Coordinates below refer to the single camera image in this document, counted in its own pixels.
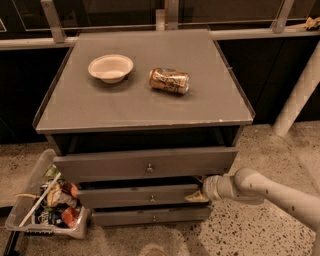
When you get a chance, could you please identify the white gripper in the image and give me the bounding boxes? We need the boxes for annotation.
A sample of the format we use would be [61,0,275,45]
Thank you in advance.
[185,175,234,203]

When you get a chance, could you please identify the grey drawer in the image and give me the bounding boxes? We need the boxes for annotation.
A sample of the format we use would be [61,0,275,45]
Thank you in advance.
[54,147,238,183]
[77,176,201,209]
[92,205,212,227]

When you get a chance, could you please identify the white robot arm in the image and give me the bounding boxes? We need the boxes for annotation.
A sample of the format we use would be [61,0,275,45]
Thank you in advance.
[185,168,320,256]

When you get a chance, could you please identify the grey top drawer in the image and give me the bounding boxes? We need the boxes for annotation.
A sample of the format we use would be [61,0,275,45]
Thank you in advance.
[54,147,238,183]

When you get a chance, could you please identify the grey bottom drawer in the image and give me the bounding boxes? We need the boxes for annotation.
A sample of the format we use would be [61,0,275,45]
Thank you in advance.
[92,205,212,227]

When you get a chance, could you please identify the grey drawer cabinet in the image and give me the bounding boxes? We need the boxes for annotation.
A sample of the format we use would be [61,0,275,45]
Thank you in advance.
[34,30,254,214]

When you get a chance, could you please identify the crushed golden soda can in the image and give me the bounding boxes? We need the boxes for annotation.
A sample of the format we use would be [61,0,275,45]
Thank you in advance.
[149,68,190,95]

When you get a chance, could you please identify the red snack bag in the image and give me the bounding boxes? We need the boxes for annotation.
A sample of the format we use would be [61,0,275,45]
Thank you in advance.
[61,207,79,228]

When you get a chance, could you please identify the white stick in bin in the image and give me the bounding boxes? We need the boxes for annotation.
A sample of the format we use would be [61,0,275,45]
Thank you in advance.
[18,172,61,227]

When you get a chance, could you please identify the beige crumpled wrapper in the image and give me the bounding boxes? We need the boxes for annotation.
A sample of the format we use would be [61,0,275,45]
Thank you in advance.
[47,186,77,208]

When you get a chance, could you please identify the clear plastic bin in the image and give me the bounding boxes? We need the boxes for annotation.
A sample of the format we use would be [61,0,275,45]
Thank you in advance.
[5,149,90,239]

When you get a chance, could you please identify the blue snack package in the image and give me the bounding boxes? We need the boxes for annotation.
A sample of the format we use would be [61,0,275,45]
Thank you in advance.
[33,208,64,227]

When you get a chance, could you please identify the white paper bowl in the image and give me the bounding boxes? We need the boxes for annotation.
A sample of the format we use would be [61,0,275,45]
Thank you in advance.
[88,54,134,84]

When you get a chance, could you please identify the white diagonal pipe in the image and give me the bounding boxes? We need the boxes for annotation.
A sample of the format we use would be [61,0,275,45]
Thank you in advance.
[273,42,320,137]

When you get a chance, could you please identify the yellow object on railing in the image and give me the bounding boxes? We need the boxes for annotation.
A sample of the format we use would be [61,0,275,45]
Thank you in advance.
[289,17,320,31]

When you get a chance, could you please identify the metal railing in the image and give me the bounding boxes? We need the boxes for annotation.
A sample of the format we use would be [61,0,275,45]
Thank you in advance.
[0,0,320,52]

